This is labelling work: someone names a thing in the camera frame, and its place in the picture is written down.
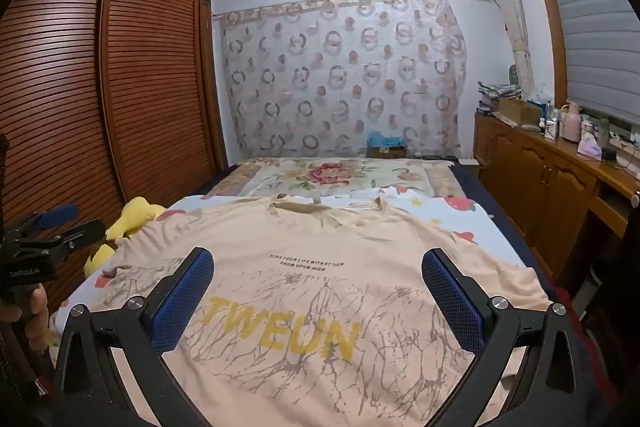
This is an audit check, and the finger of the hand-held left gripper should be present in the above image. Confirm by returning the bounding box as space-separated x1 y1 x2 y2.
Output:
10 205 80 240
30 220 107 258

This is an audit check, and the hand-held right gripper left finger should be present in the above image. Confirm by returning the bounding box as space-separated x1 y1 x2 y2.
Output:
52 247 216 427

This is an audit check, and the wooden louvered wardrobe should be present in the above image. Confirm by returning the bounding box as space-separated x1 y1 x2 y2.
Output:
0 0 226 308

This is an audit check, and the blue crumpled cloth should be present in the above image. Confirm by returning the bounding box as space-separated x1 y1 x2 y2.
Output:
367 132 407 148

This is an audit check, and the circle patterned sheer curtain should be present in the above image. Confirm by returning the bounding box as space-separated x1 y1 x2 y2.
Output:
212 0 468 158

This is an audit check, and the person's left hand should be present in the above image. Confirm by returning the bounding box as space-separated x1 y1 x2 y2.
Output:
27 286 53 352

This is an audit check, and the grey window blind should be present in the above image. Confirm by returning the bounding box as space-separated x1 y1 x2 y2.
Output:
540 0 640 128

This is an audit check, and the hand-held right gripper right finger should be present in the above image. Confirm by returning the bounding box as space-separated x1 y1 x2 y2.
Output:
421 248 591 427

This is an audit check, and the purple tissue pack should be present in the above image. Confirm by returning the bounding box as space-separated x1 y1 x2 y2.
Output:
576 136 606 158

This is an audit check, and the wooden sideboard cabinet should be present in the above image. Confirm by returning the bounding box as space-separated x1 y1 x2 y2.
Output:
472 112 640 283

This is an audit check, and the stack of folded cloths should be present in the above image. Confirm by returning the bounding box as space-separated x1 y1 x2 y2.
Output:
476 79 523 114

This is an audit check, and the yellow plush toy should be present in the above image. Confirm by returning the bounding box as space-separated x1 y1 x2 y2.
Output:
84 197 168 278

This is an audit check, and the beige lace curtain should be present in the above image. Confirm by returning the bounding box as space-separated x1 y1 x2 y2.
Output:
482 0 536 100

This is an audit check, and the strawberry flower print blanket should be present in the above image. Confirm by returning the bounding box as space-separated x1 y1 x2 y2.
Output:
50 192 531 358

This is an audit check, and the floral quilt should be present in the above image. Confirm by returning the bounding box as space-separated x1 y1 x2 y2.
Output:
202 156 458 200

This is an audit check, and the peach printed t-shirt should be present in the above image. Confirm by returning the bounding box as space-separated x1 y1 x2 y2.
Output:
85 194 553 427

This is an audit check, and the pink thermos jug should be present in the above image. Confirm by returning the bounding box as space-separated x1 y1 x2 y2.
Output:
560 103 583 142

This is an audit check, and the large cardboard box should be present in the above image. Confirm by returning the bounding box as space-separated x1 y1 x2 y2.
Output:
497 97 543 125

